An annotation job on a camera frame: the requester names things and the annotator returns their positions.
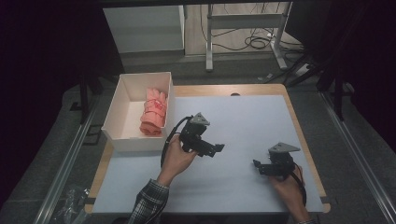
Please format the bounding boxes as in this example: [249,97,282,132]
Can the grey table mat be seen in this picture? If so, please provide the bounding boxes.
[92,94,325,215]

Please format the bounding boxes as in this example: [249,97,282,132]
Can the white power strip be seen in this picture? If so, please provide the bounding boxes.
[294,63,313,77]

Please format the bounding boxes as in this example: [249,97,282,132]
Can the grey metal desk frame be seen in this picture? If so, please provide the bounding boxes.
[205,1,294,73]

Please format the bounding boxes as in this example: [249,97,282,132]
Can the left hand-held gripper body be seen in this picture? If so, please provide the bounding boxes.
[179,111,217,157]

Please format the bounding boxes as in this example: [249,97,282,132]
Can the person's right hand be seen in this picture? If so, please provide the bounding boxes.
[268,165,308,217]

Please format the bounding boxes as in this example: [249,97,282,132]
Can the pink glove with grey palm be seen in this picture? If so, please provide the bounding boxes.
[138,123,165,137]

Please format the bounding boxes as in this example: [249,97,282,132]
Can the black metal stand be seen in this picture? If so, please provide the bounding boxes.
[69,72,105,125]
[317,54,357,123]

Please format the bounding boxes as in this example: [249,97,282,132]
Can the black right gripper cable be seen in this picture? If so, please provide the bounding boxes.
[290,162,308,207]

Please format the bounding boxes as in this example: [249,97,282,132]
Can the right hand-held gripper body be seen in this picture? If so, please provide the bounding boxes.
[262,142,302,182]

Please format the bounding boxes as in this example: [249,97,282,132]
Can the black floor cables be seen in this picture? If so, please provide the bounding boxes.
[199,2,305,64]

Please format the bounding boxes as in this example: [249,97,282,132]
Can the white cabinet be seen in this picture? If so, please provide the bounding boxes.
[102,5,186,54]

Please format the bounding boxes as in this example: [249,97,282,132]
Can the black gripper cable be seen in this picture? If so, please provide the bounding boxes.
[160,115,194,170]
[290,162,308,207]

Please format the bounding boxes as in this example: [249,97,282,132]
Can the aluminium floor rail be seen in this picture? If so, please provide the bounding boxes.
[32,95,102,224]
[319,91,396,224]

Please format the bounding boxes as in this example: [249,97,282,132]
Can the white cardboard box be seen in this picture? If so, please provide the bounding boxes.
[101,71,176,153]

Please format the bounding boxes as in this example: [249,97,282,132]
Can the clear plastic bag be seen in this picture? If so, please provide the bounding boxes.
[50,185,92,224]

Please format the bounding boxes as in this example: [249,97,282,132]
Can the person's left hand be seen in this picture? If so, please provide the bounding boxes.
[156,134,199,189]

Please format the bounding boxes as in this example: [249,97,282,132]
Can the pink glove with red print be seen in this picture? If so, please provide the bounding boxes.
[140,87,169,129]

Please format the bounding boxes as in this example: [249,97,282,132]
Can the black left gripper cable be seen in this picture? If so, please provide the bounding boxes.
[160,115,194,170]

